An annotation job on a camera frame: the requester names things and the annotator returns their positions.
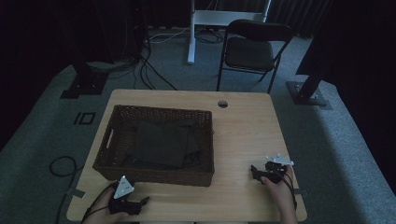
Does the black floor cable loop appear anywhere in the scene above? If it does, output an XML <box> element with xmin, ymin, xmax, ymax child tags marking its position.
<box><xmin>49</xmin><ymin>155</ymin><xmax>80</xmax><ymax>224</ymax></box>

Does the hand-held gripper cable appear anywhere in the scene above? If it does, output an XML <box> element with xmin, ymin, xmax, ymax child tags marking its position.
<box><xmin>270</xmin><ymin>161</ymin><xmax>299</xmax><ymax>210</ymax></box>
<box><xmin>81</xmin><ymin>182</ymin><xmax>120</xmax><ymax>224</ymax></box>

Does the black stand with base plate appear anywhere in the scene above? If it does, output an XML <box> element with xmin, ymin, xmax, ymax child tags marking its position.
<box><xmin>286</xmin><ymin>34</ymin><xmax>332</xmax><ymax>110</ymax></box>
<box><xmin>60</xmin><ymin>60</ymin><xmax>109</xmax><ymax>100</ymax></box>

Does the grey tape strip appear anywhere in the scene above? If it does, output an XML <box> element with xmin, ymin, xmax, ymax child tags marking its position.
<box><xmin>65</xmin><ymin>188</ymin><xmax>87</xmax><ymax>200</ymax></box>

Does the person's left hand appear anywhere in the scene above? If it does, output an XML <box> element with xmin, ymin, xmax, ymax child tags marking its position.
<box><xmin>82</xmin><ymin>186</ymin><xmax>131</xmax><ymax>224</ymax></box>

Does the dark cloth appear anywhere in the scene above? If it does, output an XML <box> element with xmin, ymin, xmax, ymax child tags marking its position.
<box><xmin>122</xmin><ymin>119</ymin><xmax>202</xmax><ymax>171</ymax></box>

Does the white floor cable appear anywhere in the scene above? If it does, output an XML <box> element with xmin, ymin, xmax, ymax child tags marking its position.
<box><xmin>148</xmin><ymin>27</ymin><xmax>191</xmax><ymax>44</ymax></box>

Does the bundle of black floor cables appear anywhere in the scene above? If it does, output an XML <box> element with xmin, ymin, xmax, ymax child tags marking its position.
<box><xmin>133</xmin><ymin>43</ymin><xmax>179</xmax><ymax>91</ymax></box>

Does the white metal stand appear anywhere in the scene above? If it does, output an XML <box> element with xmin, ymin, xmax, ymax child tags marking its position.
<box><xmin>186</xmin><ymin>0</ymin><xmax>273</xmax><ymax>65</ymax></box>

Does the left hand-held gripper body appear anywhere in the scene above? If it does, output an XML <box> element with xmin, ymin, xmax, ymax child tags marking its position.
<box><xmin>107</xmin><ymin>175</ymin><xmax>142</xmax><ymax>217</ymax></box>

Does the person's right hand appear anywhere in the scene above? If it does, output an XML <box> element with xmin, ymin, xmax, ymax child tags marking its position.
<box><xmin>260</xmin><ymin>163</ymin><xmax>297</xmax><ymax>210</ymax></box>

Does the left hand-held gripper cable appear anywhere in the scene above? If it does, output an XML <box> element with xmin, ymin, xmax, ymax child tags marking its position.
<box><xmin>81</xmin><ymin>182</ymin><xmax>120</xmax><ymax>224</ymax></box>

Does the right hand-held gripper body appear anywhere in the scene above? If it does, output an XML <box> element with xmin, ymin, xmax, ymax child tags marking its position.
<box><xmin>262</xmin><ymin>153</ymin><xmax>295</xmax><ymax>185</ymax></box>

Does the brown wicker basket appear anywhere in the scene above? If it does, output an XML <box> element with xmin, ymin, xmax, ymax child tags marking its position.
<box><xmin>92</xmin><ymin>105</ymin><xmax>216</xmax><ymax>188</ymax></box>

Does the dark curtain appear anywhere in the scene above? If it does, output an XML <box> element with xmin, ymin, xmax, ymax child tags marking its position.
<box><xmin>266</xmin><ymin>0</ymin><xmax>334</xmax><ymax>35</ymax></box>

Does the black folding chair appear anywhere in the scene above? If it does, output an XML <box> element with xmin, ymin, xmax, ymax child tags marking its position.
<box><xmin>217</xmin><ymin>19</ymin><xmax>294</xmax><ymax>94</ymax></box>

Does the right hand-held gripper cable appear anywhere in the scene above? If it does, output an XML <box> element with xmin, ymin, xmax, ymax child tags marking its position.
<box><xmin>270</xmin><ymin>161</ymin><xmax>299</xmax><ymax>210</ymax></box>

